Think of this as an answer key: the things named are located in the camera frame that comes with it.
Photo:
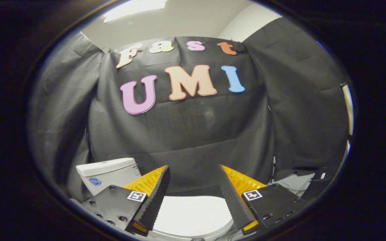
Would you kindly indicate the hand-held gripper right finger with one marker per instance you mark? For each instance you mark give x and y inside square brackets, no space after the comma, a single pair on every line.
[233,201]

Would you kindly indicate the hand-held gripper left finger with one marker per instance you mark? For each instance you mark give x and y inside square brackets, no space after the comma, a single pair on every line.
[154,201]

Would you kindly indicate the white toilet lid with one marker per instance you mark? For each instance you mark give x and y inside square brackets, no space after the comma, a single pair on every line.
[193,214]

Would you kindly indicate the white ceramic toilet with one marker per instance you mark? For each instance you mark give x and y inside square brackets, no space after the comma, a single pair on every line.
[109,174]

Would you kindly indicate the black backdrop cloth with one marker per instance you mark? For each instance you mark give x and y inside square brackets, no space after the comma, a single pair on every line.
[193,134]

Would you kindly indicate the black box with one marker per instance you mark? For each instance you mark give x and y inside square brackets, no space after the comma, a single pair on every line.
[318,184]

